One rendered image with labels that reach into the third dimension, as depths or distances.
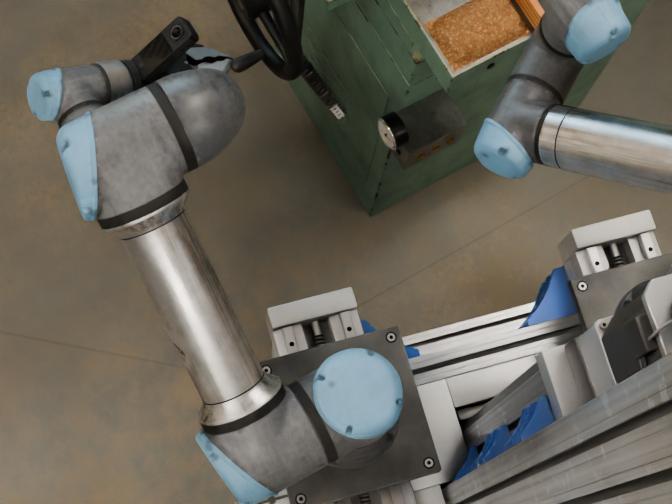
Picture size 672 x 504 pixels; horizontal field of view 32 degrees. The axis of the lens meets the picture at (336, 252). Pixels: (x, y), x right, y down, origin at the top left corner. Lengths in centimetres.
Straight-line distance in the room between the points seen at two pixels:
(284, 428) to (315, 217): 121
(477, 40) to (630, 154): 51
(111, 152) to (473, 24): 66
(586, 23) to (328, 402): 55
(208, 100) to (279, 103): 134
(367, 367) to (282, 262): 113
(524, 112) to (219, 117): 36
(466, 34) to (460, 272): 95
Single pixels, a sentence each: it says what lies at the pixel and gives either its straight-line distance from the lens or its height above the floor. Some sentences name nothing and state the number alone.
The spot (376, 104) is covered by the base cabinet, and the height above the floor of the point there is 51.
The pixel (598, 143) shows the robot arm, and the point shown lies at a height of 129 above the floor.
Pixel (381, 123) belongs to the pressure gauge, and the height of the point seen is 67.
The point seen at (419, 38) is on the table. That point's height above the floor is 87.
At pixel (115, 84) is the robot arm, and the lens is 190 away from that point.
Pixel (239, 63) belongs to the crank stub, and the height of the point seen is 72.
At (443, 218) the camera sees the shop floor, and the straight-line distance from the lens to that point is 270.
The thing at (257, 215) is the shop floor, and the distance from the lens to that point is 267.
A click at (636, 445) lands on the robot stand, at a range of 98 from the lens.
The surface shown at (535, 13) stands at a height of 93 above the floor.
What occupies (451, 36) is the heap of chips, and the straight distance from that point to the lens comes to 183.
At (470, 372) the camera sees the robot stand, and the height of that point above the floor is 73.
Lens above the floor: 254
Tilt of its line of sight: 73 degrees down
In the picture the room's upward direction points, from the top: 13 degrees clockwise
